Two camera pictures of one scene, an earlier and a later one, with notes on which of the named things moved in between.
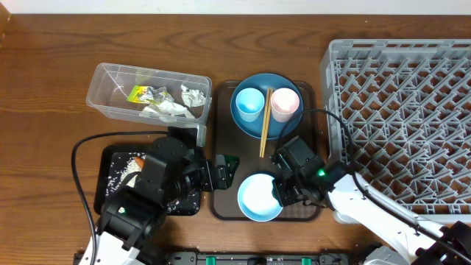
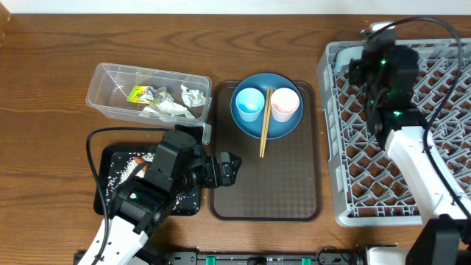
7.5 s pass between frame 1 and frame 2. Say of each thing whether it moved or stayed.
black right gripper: moved
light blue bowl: moved
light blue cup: stayed
